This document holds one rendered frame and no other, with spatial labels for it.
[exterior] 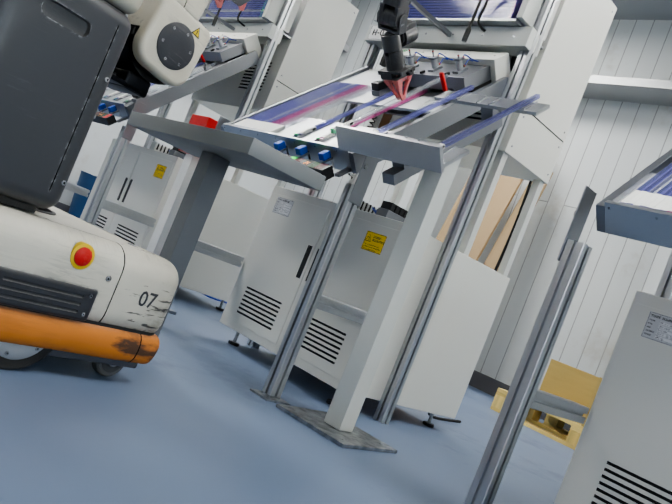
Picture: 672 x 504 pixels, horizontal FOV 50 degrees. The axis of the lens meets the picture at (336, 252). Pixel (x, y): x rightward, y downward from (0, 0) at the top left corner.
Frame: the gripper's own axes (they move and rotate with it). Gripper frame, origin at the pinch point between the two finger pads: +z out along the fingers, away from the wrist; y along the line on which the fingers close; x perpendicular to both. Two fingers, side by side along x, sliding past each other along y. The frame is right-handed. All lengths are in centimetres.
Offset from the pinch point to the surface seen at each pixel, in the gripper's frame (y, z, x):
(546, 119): -10, 29, -59
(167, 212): 97, 39, 44
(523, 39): -12.3, -3.9, -46.9
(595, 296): 81, 234, -230
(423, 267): -9, 53, 12
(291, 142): 19.6, 5.2, 30.5
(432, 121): -9.4, 7.8, -2.2
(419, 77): 13.9, 2.4, -23.3
